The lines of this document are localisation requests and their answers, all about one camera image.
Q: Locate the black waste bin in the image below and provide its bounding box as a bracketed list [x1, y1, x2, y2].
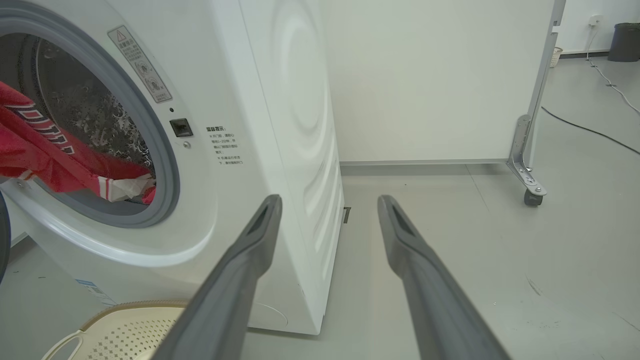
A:
[607, 23, 640, 63]

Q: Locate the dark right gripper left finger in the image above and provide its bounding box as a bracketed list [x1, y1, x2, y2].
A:
[150, 194, 284, 360]

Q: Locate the white partition panel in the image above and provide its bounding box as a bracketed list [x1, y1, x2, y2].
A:
[320, 0, 567, 166]

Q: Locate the white floor cable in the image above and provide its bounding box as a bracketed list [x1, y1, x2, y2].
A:
[586, 25, 640, 115]

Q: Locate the cream perforated laundry basket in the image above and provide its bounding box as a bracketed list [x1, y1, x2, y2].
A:
[41, 300, 190, 360]

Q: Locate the grey warning label sticker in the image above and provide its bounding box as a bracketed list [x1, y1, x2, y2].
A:
[107, 26, 173, 104]

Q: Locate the red garment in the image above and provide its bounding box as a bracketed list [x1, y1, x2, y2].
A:
[0, 81, 157, 206]

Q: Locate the metal partition leg with caster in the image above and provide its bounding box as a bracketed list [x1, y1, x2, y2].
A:
[507, 115, 548, 207]

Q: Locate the grey washing machine door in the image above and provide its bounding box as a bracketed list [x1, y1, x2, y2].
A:
[0, 192, 12, 286]

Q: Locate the white front-load washing machine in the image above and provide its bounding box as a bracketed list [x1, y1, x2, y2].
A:
[0, 0, 346, 336]

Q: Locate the black floor cable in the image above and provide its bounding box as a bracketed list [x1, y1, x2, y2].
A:
[541, 106, 640, 156]

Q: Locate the blue energy label sticker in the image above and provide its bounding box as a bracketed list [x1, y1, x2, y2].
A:
[75, 278, 117, 307]

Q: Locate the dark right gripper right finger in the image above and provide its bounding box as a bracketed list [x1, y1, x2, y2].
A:
[377, 194, 512, 360]

